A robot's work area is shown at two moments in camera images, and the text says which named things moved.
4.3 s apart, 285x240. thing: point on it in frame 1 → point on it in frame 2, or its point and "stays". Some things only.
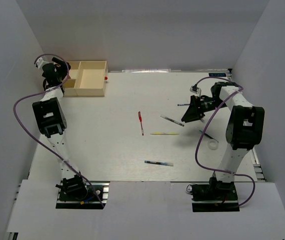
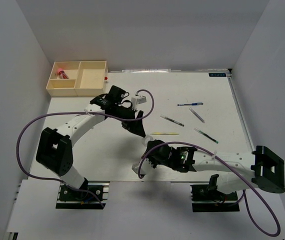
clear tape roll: (213, 144) → (147, 138)
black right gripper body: (207, 104) → (155, 162)
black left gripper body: (62, 70) → (123, 113)
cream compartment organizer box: (87, 78) stays
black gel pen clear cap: (172, 120) stays
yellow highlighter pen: (164, 133) stays
